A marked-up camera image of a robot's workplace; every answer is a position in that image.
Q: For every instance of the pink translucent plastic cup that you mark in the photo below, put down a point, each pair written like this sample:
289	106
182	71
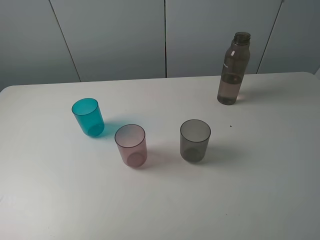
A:
131	142

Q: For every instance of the grey translucent plastic cup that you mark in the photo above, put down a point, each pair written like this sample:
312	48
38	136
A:
194	138

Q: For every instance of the grey translucent water bottle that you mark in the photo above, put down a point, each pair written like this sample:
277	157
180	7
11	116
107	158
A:
235	63

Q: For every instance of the teal translucent plastic cup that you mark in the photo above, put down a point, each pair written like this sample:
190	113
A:
88	115

